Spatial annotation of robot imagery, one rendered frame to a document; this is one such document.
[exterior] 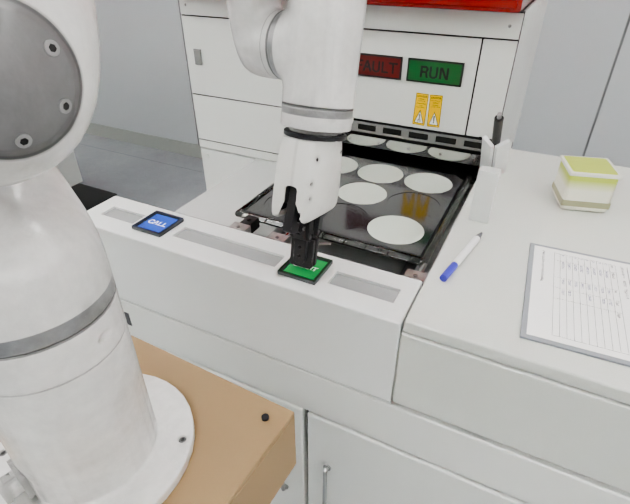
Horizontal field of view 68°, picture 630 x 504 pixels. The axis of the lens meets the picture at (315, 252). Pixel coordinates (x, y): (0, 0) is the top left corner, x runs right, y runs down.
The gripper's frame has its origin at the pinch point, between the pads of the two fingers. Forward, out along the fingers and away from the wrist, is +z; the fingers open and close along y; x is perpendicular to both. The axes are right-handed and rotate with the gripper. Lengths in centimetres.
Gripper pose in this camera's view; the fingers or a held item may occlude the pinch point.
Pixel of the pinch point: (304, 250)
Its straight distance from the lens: 61.7
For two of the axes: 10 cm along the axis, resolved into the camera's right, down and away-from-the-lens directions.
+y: -4.4, 3.1, -8.4
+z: -0.9, 9.2, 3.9
